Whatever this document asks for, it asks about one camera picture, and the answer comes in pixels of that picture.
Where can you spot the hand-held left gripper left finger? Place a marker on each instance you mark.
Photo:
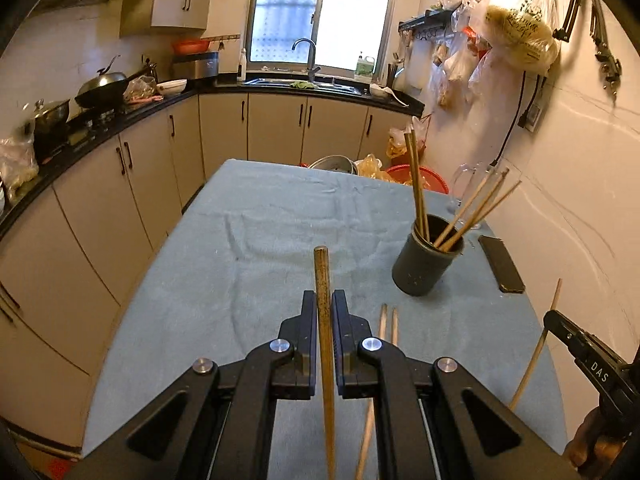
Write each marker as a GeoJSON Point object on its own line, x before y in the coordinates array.
{"type": "Point", "coordinates": [307, 330]}

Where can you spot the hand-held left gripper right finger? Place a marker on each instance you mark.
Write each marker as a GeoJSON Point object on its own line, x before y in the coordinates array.
{"type": "Point", "coordinates": [342, 330]}

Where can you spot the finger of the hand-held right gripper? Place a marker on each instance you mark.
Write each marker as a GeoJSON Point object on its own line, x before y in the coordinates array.
{"type": "Point", "coordinates": [562, 327]}

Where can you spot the long wooden chopstick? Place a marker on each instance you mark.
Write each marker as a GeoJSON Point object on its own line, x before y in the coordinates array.
{"type": "Point", "coordinates": [395, 327]}
{"type": "Point", "coordinates": [532, 360]}
{"type": "Point", "coordinates": [322, 280]}
{"type": "Point", "coordinates": [382, 322]}

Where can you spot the dark grey cup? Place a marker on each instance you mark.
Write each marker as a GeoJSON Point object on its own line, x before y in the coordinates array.
{"type": "Point", "coordinates": [425, 275]}

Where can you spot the person's right hand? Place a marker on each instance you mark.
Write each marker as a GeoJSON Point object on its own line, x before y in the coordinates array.
{"type": "Point", "coordinates": [592, 440]}

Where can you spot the black smartphone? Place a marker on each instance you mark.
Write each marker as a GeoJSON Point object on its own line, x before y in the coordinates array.
{"type": "Point", "coordinates": [502, 265]}

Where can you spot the blue tablecloth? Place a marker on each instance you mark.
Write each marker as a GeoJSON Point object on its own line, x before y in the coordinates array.
{"type": "Point", "coordinates": [210, 285]}

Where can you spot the yellow plastic bag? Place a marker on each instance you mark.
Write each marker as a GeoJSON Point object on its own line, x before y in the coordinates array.
{"type": "Point", "coordinates": [372, 167]}

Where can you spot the steel basin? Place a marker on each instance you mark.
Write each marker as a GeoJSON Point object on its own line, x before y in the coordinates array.
{"type": "Point", "coordinates": [332, 164]}

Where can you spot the clear plastic pitcher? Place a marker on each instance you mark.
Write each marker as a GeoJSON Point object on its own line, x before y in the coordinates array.
{"type": "Point", "coordinates": [462, 185]}

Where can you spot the red plastic basin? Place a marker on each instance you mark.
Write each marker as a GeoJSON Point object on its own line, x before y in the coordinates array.
{"type": "Point", "coordinates": [430, 175]}

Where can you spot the orange plastic bags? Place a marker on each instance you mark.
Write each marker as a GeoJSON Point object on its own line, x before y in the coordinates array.
{"type": "Point", "coordinates": [397, 145]}

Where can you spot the beige base cabinets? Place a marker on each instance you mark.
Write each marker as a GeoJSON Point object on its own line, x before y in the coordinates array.
{"type": "Point", "coordinates": [90, 230]}

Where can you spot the white ladle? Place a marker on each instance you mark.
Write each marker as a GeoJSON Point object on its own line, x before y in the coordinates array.
{"type": "Point", "coordinates": [382, 92]}

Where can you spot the green cloth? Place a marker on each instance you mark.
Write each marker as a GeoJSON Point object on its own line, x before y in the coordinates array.
{"type": "Point", "coordinates": [302, 85]}

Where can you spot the steel sink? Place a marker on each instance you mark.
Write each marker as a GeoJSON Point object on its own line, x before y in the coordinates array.
{"type": "Point", "coordinates": [280, 82]}

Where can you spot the utensil holder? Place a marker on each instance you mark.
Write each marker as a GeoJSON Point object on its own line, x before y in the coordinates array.
{"type": "Point", "coordinates": [393, 77]}

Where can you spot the green detergent bottle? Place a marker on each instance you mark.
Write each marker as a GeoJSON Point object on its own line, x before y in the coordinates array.
{"type": "Point", "coordinates": [364, 67]}

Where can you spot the steel faucet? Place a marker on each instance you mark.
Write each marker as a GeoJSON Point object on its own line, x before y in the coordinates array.
{"type": "Point", "coordinates": [312, 60]}

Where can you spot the white bottle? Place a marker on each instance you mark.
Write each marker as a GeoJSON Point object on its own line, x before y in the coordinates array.
{"type": "Point", "coordinates": [242, 67]}

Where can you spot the white bowl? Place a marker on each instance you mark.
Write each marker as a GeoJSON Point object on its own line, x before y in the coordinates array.
{"type": "Point", "coordinates": [171, 87]}

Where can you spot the hanging clear plastic bags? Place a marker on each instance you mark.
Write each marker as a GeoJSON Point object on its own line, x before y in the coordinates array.
{"type": "Point", "coordinates": [460, 65]}

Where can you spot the steel kitchen appliance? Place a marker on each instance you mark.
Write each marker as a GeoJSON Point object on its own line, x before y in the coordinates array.
{"type": "Point", "coordinates": [197, 67]}

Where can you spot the black hanging tool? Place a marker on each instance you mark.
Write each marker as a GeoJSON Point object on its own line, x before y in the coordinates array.
{"type": "Point", "coordinates": [605, 45]}
{"type": "Point", "coordinates": [570, 10]}

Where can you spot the black kitchen countertop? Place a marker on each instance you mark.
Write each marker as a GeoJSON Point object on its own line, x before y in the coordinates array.
{"type": "Point", "coordinates": [100, 130]}

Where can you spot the plastic bag with food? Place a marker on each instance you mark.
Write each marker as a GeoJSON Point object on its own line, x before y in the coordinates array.
{"type": "Point", "coordinates": [140, 90]}

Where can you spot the hanging plastic bag with bread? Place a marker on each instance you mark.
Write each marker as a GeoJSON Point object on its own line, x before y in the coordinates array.
{"type": "Point", "coordinates": [520, 30]}

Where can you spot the red colander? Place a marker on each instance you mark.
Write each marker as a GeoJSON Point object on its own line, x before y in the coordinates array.
{"type": "Point", "coordinates": [192, 46]}

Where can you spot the black wok with lid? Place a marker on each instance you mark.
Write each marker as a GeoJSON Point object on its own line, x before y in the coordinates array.
{"type": "Point", "coordinates": [102, 92]}

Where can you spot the kitchen window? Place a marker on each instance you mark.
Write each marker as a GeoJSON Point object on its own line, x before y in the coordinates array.
{"type": "Point", "coordinates": [325, 15]}

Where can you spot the clear plastic bag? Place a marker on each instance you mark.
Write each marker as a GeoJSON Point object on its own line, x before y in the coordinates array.
{"type": "Point", "coordinates": [17, 167]}

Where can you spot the steel cooking pot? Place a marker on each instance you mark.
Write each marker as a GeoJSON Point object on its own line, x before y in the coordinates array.
{"type": "Point", "coordinates": [50, 117]}

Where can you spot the wall socket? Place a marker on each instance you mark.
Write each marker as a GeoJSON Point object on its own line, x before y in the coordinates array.
{"type": "Point", "coordinates": [531, 117]}

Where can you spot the black wall rack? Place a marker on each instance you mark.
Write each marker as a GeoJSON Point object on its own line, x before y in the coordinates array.
{"type": "Point", "coordinates": [425, 22]}

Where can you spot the small beige wall cabinet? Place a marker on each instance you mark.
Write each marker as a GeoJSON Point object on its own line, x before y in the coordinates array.
{"type": "Point", "coordinates": [175, 10]}

